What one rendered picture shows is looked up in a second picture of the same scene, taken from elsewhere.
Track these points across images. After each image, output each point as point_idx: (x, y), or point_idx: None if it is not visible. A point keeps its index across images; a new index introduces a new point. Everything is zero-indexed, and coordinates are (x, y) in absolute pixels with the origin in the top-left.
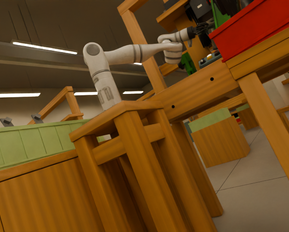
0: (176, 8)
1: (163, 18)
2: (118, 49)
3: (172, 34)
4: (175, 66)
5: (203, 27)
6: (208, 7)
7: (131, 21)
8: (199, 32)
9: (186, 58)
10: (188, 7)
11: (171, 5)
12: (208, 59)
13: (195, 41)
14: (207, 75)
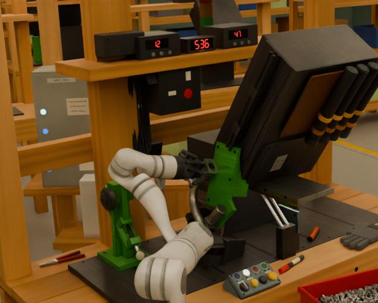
0: (136, 73)
1: (105, 79)
2: (176, 257)
3: (150, 160)
4: (51, 165)
5: (198, 173)
6: (183, 103)
7: None
8: (196, 183)
9: (127, 195)
10: (153, 82)
11: (120, 51)
12: (253, 286)
13: (124, 140)
14: None
